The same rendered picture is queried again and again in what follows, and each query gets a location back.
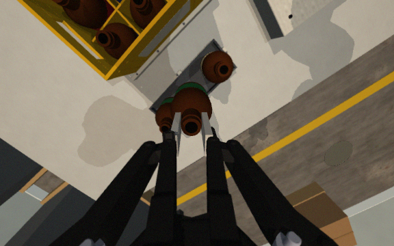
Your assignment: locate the brown bottle with green label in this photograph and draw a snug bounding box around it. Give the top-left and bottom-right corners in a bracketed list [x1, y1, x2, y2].
[155, 97, 174, 133]
[170, 82, 212, 136]

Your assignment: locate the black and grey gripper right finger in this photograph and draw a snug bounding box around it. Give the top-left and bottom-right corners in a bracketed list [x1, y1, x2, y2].
[201, 112, 338, 246]

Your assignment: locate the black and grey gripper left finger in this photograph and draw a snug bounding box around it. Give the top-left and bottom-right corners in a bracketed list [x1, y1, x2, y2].
[49, 112, 182, 246]

